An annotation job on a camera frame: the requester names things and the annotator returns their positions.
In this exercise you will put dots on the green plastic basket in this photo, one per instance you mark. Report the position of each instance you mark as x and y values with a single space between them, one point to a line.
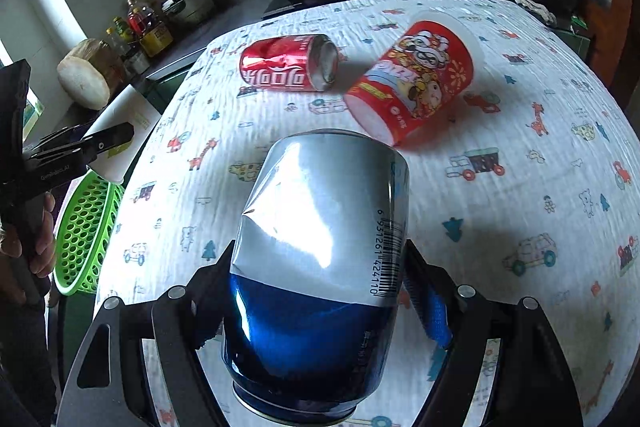
85 230

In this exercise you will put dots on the dark sauce bottle yellow label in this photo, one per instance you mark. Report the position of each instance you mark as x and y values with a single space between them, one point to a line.
152 33

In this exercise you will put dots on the white paper cup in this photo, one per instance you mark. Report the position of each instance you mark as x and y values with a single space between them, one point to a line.
129 106

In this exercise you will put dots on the left hand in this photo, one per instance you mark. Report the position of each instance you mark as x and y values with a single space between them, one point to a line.
27 250

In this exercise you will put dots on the red cola can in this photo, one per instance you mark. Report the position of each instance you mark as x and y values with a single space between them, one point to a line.
291 63

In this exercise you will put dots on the steel pressure cooker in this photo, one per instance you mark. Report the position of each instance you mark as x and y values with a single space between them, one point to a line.
188 13

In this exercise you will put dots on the round wooden chopping block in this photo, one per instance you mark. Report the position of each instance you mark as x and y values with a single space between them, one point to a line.
91 73

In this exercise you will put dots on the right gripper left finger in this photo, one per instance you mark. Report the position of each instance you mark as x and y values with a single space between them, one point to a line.
108 385

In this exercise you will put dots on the green cabinet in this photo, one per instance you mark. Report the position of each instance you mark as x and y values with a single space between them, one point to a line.
159 93

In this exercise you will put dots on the blue silver can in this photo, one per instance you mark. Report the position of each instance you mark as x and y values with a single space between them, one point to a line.
315 275

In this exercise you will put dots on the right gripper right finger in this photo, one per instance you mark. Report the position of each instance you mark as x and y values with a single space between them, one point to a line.
532 383

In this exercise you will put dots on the patterned white tablecloth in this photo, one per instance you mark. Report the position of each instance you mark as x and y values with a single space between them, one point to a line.
527 184

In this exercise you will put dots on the red snack cup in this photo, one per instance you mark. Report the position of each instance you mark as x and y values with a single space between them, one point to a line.
427 67

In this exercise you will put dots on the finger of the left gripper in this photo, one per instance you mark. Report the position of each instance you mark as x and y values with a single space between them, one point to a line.
99 142

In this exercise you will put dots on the red cap bottle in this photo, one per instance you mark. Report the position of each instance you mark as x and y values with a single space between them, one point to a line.
124 41

